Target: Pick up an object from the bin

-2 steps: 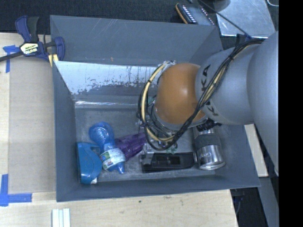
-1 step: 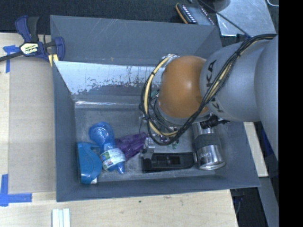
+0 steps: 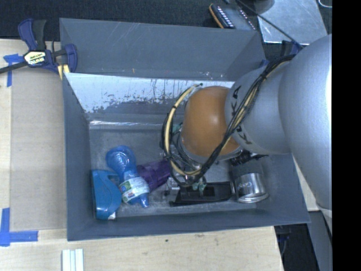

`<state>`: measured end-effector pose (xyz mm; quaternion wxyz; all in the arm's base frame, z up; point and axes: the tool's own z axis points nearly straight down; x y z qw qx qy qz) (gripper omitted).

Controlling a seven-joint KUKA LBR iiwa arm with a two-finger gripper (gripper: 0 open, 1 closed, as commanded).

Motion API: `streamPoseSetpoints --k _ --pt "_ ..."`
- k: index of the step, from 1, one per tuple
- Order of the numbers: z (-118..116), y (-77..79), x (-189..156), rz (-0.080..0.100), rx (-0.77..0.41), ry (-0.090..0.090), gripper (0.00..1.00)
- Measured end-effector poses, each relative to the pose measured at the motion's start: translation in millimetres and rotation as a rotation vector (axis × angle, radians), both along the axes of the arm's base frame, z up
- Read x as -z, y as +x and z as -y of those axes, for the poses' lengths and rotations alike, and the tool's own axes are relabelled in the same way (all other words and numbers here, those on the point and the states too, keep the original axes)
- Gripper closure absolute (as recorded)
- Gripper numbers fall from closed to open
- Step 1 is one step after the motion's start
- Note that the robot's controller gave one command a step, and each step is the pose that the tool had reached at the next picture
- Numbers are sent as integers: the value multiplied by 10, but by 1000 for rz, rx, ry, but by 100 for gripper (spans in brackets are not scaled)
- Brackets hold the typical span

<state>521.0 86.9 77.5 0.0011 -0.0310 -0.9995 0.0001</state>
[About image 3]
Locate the grey metal bin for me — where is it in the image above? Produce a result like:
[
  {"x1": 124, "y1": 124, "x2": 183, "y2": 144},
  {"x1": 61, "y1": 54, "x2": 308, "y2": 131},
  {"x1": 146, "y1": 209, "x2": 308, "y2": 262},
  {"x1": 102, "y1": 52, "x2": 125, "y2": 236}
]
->
[{"x1": 59, "y1": 18, "x2": 311, "y2": 242}]

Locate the black flat tray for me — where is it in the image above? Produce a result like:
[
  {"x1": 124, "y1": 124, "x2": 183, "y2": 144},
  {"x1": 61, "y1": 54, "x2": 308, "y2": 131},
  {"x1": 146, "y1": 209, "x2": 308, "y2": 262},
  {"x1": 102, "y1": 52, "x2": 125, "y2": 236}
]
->
[{"x1": 169, "y1": 181, "x2": 235, "y2": 207}]

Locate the blue plastic container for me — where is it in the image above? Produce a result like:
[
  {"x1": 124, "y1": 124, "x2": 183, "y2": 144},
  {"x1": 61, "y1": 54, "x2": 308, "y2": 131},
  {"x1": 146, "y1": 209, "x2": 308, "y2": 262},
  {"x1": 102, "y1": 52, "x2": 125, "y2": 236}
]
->
[{"x1": 90, "y1": 169, "x2": 123, "y2": 221}]

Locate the pale flat board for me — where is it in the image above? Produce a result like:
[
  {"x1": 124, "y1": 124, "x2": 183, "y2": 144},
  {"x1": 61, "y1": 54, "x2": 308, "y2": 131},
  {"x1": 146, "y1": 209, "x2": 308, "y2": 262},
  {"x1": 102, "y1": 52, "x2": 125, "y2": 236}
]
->
[{"x1": 10, "y1": 66, "x2": 68, "y2": 233}]

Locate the purple plastic object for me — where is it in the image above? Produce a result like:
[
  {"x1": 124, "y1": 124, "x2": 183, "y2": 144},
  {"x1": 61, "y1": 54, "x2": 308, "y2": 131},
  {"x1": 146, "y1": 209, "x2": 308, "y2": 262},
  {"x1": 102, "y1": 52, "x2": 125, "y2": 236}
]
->
[{"x1": 137, "y1": 159, "x2": 171, "y2": 193}]

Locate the blue plastic bottle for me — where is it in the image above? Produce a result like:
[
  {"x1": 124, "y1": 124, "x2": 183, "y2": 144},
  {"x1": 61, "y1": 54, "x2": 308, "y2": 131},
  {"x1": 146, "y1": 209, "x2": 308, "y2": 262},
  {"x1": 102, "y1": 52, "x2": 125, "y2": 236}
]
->
[{"x1": 105, "y1": 145, "x2": 151, "y2": 208}]

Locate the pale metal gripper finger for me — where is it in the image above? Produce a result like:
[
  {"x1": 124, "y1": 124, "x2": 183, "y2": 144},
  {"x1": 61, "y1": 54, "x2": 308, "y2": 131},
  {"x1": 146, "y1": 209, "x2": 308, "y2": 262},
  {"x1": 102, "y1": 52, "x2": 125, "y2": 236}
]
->
[{"x1": 165, "y1": 177, "x2": 182, "y2": 198}]

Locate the silver metal can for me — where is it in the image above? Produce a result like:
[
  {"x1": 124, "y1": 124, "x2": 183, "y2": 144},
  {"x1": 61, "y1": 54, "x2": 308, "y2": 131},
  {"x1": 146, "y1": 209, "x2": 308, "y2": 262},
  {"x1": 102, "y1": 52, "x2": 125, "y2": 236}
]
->
[{"x1": 231, "y1": 162, "x2": 270, "y2": 204}]

